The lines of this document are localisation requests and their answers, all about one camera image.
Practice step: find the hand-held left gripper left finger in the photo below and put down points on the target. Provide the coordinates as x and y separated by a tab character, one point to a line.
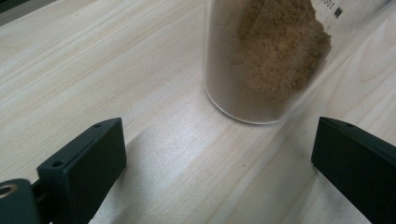
84	165

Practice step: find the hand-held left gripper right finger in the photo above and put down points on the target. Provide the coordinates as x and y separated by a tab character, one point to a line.
358	165

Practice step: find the brown powder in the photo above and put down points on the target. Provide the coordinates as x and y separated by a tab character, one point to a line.
277	53

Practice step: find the clear glass beaker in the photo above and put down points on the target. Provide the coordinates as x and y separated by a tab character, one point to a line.
227	93

